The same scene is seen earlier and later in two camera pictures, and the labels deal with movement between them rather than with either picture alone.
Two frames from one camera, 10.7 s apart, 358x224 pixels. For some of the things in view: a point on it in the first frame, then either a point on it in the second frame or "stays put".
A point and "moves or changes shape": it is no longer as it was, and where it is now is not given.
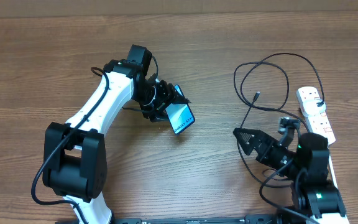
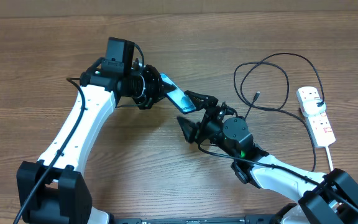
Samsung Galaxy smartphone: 179,115 moves or changes shape
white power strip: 316,124 stays put
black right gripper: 257,137 to 214,111
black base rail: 257,219 stays put
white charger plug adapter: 310,106 stays put
